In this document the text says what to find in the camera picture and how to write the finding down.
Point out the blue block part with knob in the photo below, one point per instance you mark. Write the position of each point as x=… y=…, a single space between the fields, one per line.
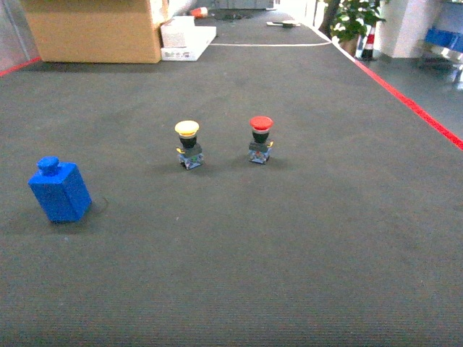
x=60 y=190

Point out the red mushroom push button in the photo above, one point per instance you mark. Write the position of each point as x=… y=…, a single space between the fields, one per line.
x=259 y=149

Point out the yellow mushroom push button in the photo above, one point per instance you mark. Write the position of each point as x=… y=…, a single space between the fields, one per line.
x=190 y=154

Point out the white flat boxes stack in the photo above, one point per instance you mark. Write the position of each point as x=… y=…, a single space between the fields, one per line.
x=183 y=40

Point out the red white traffic cone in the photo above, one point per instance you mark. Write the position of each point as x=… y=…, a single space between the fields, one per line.
x=367 y=52

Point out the potted green plant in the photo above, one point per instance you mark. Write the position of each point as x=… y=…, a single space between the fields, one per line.
x=348 y=21

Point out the large cardboard box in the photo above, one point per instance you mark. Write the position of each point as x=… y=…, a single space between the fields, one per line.
x=116 y=32

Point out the dark conveyor belt with red frame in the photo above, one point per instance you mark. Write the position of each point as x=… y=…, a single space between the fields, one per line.
x=349 y=235

